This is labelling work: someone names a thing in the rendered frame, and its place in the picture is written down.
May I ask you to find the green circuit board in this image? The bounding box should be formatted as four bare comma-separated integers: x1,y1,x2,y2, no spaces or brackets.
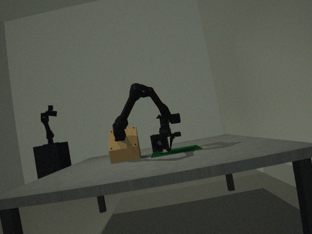
151,145,202,158

